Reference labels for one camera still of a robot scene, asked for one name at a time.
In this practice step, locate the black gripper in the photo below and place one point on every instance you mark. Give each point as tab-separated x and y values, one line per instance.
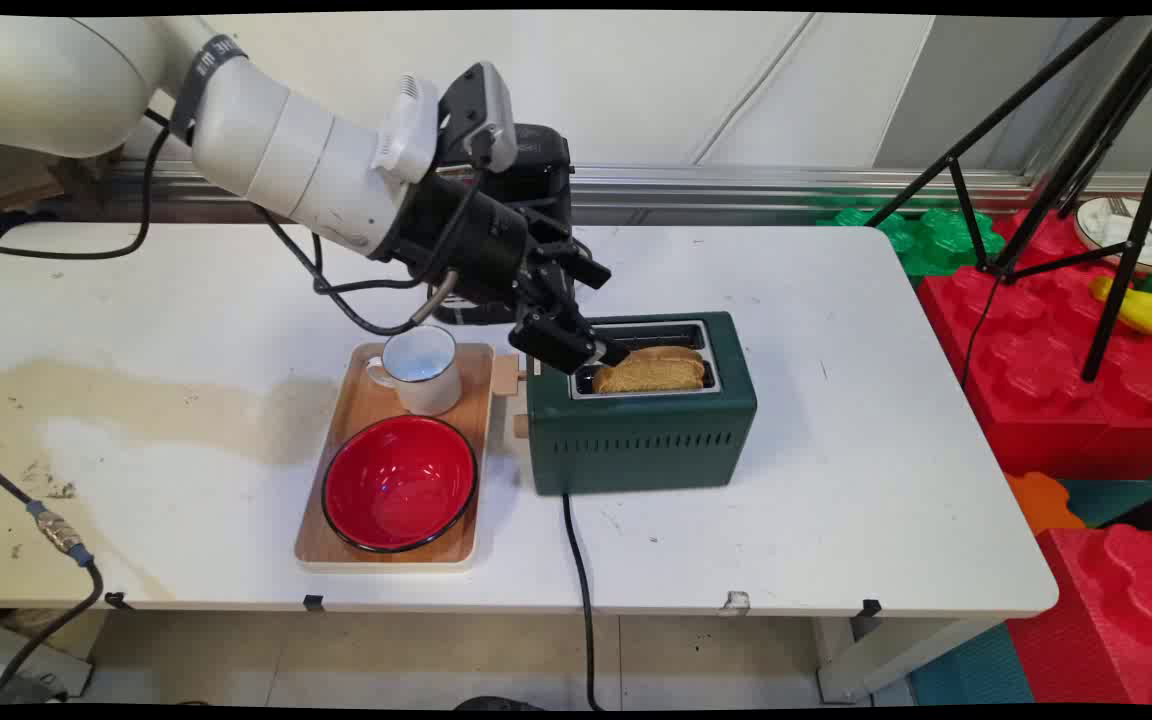
476	235

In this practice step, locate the toasted bread slice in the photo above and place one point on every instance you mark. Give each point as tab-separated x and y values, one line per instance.
656	373

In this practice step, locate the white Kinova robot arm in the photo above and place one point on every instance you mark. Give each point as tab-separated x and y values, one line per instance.
266	140

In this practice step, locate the black kitchen appliance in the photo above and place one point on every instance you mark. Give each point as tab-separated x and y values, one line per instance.
544	170

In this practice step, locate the dark green toaster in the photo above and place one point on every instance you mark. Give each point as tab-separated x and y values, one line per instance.
641	435

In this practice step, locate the white enamel mug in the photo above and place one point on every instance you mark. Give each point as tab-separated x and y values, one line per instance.
424	375

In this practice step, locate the wooden serving tray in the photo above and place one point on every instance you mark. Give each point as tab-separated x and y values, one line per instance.
376	400

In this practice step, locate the red bowl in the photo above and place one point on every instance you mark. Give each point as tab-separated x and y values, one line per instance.
399	485

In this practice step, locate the green foam block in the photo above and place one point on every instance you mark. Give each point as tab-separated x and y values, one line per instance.
926	240

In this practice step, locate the large red foam block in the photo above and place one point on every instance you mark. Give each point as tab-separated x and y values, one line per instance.
1036	360

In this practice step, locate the white table leg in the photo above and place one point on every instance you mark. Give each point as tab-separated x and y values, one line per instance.
886	655

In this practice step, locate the orange foam piece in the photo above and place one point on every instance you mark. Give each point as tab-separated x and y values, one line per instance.
1041	502

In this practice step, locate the teal foam mat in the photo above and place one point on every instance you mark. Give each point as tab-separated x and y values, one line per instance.
971	670

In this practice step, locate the white dish with fork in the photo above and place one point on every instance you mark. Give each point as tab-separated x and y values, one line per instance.
1116	228

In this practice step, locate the black tripod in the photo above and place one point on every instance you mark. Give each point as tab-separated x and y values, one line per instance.
1121	120

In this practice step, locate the yellow toy banana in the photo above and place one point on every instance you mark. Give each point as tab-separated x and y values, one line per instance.
1151	310

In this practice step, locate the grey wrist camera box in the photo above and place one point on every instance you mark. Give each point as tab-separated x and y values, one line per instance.
481	115

